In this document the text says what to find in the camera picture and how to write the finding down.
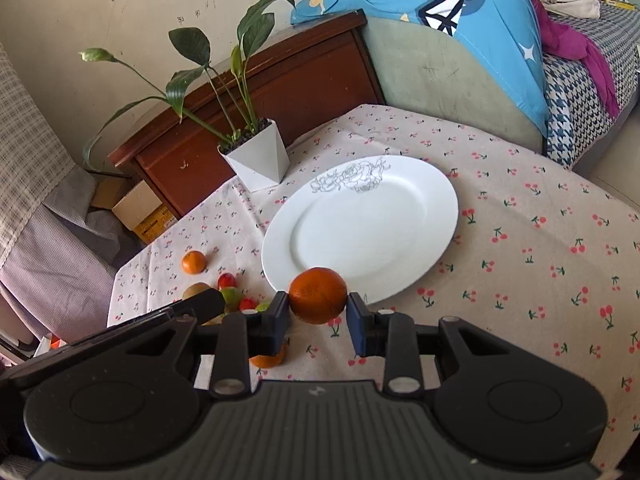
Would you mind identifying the small mandarin orange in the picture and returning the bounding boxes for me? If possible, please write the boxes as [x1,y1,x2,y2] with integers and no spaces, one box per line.
[181,250,207,275]

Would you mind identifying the blue patterned blanket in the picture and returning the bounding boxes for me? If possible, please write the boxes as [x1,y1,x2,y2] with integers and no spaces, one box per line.
[291,0,548,136]

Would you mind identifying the white geometric plant pot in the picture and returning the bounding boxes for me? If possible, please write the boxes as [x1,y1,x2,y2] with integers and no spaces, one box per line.
[218,119,290,193]

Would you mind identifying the checked grey curtain cloth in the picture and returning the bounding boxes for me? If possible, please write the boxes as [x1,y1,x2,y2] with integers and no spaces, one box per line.
[1,55,140,342]

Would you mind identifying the dark wooden cabinet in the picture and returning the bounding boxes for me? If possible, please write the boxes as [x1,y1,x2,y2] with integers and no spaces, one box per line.
[108,11,384,218]

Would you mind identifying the beige cloth on sofa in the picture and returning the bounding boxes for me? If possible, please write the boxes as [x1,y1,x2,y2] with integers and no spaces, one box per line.
[540,0,600,20]

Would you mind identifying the orange under gripper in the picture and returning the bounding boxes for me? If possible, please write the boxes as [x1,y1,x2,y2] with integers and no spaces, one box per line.
[250,342,288,370]

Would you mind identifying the red cherry tomato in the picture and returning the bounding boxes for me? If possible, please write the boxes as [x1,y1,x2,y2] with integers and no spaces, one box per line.
[217,273,236,289]
[239,298,258,311]

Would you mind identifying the white floral plate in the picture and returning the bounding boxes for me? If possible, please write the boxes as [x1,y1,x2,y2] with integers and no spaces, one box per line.
[262,155,459,304]

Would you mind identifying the brown kiwi fruit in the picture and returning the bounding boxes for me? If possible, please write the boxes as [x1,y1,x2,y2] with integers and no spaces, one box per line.
[182,282,210,300]

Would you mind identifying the open cardboard box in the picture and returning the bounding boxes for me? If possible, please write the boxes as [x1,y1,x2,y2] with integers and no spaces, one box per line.
[91,176,177,245]

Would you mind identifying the houndstooth sofa cover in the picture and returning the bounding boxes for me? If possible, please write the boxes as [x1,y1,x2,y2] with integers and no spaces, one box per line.
[544,4,639,169]

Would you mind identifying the green leafy plant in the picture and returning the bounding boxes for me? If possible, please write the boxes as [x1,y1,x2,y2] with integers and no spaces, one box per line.
[103,0,295,152]

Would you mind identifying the green sofa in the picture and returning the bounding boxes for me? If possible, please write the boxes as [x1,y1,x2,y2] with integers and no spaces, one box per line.
[309,0,586,155]

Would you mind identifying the green lime fruit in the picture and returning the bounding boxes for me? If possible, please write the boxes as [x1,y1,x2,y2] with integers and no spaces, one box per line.
[219,287,243,314]

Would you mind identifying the magenta cloth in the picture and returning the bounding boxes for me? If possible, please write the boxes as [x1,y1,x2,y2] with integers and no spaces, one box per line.
[530,0,620,119]

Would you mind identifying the cherry print tablecloth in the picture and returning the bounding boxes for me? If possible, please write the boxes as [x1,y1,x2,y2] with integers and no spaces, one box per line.
[108,105,639,469]

